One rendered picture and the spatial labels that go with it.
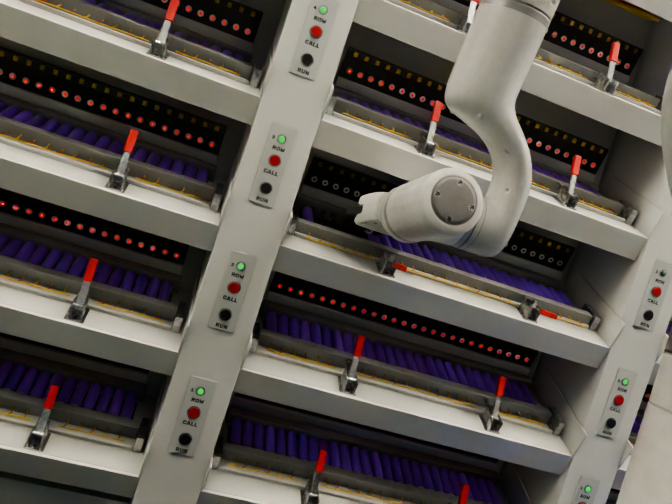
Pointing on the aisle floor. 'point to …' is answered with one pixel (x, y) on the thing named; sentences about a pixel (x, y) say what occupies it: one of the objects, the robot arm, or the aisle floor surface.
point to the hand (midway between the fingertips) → (372, 223)
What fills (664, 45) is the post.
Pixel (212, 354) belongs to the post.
